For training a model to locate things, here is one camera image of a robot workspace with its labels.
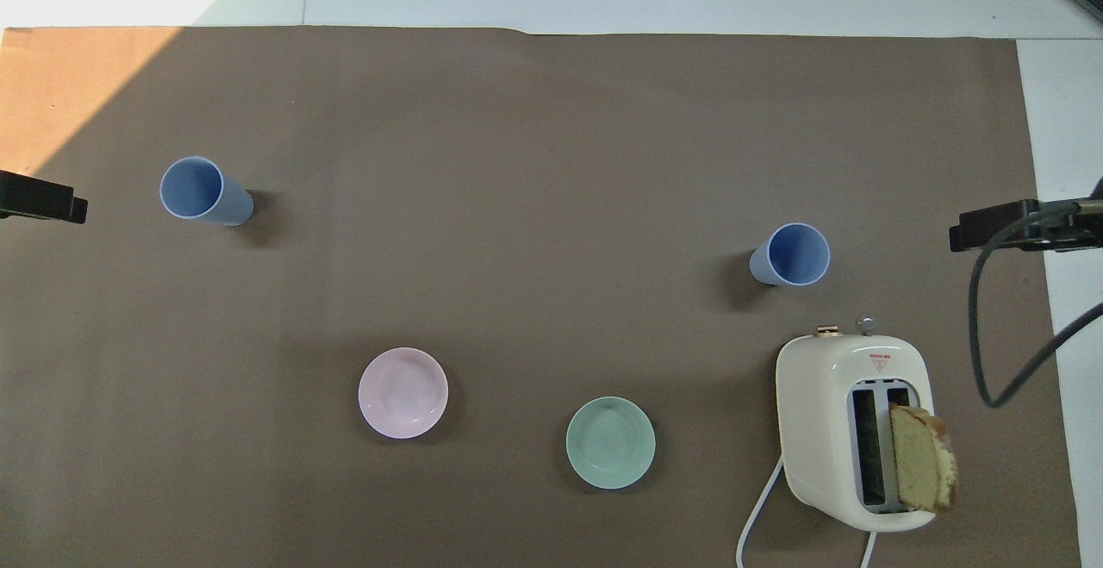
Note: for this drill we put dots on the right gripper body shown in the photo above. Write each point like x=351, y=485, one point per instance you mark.
x=1073, y=232

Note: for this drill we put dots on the blue plastic cup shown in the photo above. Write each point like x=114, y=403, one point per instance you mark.
x=200, y=191
x=797, y=254

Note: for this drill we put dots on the green plate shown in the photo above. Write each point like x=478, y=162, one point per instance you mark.
x=610, y=443

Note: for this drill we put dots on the slice of bread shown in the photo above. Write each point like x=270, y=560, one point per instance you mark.
x=920, y=463

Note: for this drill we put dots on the pink bowl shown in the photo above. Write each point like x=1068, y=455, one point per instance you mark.
x=402, y=393

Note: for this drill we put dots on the white toaster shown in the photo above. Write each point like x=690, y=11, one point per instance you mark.
x=819, y=421

